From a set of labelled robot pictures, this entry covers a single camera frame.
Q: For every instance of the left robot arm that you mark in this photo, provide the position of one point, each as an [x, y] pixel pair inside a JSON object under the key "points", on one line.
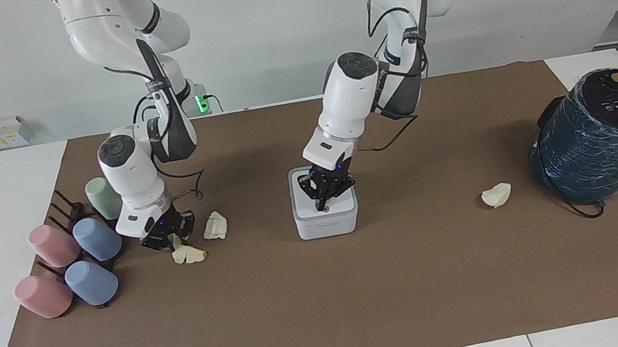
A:
{"points": [[345, 92]]}

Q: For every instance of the cream paper scrap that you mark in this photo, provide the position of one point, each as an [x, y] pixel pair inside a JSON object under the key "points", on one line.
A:
{"points": [[216, 226], [191, 255], [496, 195]]}

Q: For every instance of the blue cup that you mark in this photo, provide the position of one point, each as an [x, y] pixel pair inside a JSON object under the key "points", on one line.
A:
{"points": [[91, 283], [98, 239]]}

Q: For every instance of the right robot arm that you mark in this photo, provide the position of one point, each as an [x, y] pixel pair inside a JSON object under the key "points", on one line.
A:
{"points": [[101, 20]]}

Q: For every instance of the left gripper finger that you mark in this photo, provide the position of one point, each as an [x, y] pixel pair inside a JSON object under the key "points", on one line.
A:
{"points": [[343, 188], [315, 192]]}

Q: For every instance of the white square trash bin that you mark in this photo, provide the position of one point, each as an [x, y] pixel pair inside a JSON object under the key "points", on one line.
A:
{"points": [[329, 220]]}

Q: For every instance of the dark brown cup rack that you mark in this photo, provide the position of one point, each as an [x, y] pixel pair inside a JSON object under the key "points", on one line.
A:
{"points": [[67, 209]]}

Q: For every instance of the teal film-wrapped round appliance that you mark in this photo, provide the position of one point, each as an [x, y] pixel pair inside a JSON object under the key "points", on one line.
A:
{"points": [[605, 142]]}

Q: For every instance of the pink cup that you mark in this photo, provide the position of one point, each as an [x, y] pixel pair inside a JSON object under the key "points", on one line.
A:
{"points": [[43, 296], [52, 245]]}

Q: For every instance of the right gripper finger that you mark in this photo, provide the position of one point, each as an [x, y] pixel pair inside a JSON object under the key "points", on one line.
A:
{"points": [[175, 243], [189, 224]]}

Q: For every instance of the pale green cup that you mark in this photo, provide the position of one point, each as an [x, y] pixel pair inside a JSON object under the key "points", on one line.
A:
{"points": [[103, 198]]}

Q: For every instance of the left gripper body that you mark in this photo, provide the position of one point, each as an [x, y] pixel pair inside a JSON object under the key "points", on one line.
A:
{"points": [[333, 169]]}

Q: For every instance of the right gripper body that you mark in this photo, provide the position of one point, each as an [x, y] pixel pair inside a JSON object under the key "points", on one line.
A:
{"points": [[158, 229]]}

